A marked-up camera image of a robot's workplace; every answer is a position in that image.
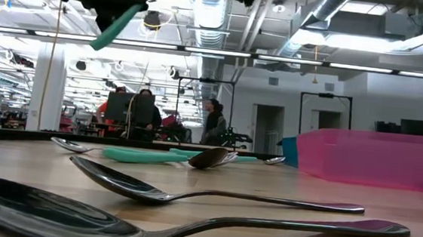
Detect small black metal spoon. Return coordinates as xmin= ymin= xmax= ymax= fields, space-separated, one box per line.
xmin=66 ymin=154 xmax=369 ymax=222
xmin=186 ymin=144 xmax=230 ymax=173
xmin=0 ymin=172 xmax=414 ymax=237

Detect round ceiling lamp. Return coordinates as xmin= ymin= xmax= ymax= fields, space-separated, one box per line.
xmin=271 ymin=0 xmax=288 ymax=14

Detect long white light strip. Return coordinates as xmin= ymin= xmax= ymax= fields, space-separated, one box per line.
xmin=0 ymin=26 xmax=423 ymax=80

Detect white pillar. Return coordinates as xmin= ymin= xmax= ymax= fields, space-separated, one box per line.
xmin=27 ymin=42 xmax=70 ymax=134

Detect person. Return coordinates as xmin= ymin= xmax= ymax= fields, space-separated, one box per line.
xmin=95 ymin=84 xmax=128 ymax=128
xmin=133 ymin=88 xmax=165 ymax=143
xmin=199 ymin=97 xmax=231 ymax=148

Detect red bag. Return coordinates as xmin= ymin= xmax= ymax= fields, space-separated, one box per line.
xmin=161 ymin=113 xmax=179 ymax=128

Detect grey door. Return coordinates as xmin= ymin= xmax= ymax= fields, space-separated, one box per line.
xmin=250 ymin=103 xmax=287 ymax=155
xmin=311 ymin=109 xmax=344 ymax=132

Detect blue plastic bin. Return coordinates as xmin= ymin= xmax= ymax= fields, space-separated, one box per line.
xmin=274 ymin=134 xmax=302 ymax=168

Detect pink translucent plastic bin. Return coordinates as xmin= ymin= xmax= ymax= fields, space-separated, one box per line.
xmin=292 ymin=125 xmax=423 ymax=193

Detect ribbed silver air duct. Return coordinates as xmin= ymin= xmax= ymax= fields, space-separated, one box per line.
xmin=185 ymin=0 xmax=231 ymax=52

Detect black dome camera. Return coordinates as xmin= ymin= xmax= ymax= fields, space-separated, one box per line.
xmin=142 ymin=10 xmax=163 ymax=31

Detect yellow power cable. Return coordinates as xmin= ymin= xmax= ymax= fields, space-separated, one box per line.
xmin=34 ymin=0 xmax=63 ymax=133

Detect black gantry frame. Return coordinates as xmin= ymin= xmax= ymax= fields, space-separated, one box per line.
xmin=297 ymin=90 xmax=354 ymax=139
xmin=173 ymin=76 xmax=237 ymax=147

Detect smooth silver air duct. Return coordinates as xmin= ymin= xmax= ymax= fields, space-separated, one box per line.
xmin=276 ymin=0 xmax=357 ymax=68

